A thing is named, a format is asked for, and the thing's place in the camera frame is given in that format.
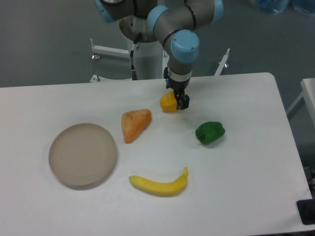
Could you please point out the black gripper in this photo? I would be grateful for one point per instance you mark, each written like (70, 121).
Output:
(178, 82)

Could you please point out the yellow bell pepper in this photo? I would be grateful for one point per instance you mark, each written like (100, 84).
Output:
(168, 103)

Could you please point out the green bell pepper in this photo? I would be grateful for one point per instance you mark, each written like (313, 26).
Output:
(209, 132)

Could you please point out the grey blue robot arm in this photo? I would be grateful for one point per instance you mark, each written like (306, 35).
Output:
(145, 21)

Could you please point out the orange triangular bread piece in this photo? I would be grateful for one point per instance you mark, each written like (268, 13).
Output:
(134, 122)

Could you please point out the yellow banana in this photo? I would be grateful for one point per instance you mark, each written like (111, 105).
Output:
(161, 188)

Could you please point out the beige round plate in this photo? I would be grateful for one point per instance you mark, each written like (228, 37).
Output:
(83, 156)

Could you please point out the white side table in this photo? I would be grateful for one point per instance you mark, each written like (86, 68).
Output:
(305, 97)

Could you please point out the blue plastic bags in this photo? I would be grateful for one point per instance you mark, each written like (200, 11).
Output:
(306, 7)

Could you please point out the black device at table edge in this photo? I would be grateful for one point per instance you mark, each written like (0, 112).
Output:
(306, 209)

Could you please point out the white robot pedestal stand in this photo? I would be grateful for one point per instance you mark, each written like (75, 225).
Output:
(150, 59)

